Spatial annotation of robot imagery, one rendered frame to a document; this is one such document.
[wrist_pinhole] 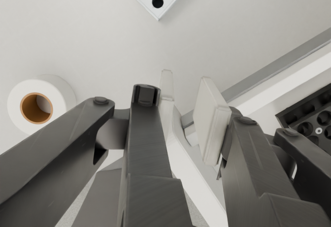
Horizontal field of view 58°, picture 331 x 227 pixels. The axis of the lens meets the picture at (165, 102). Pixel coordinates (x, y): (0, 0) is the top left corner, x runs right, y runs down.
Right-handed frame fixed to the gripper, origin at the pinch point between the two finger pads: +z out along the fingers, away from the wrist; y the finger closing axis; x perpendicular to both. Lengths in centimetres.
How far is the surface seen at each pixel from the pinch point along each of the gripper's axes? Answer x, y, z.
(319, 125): -1.5, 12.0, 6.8
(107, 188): -58, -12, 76
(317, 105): -0.5, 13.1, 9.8
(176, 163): -5.6, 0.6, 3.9
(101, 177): -60, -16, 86
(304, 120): -1.3, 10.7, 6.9
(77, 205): -80, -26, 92
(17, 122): -10.4, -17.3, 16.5
